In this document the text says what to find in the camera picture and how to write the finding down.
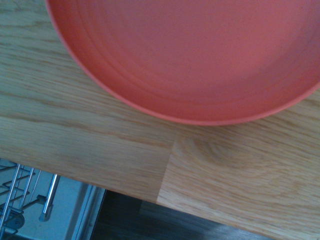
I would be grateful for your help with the red round plate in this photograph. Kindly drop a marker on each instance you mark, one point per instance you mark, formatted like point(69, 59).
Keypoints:
point(190, 57)

